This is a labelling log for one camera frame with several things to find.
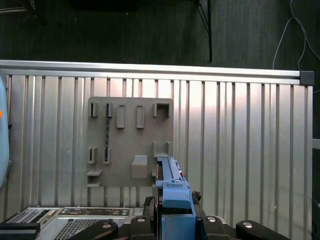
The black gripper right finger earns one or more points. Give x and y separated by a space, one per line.
212 230

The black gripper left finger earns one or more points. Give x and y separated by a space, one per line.
140 230

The hard disk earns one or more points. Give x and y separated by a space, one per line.
175 195

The black PC case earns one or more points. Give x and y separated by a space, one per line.
75 225

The grey parts rack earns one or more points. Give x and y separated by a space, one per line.
130 135

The pale blue teach pendant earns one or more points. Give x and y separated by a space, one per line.
3 137

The black stand leg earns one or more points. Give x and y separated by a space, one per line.
209 37

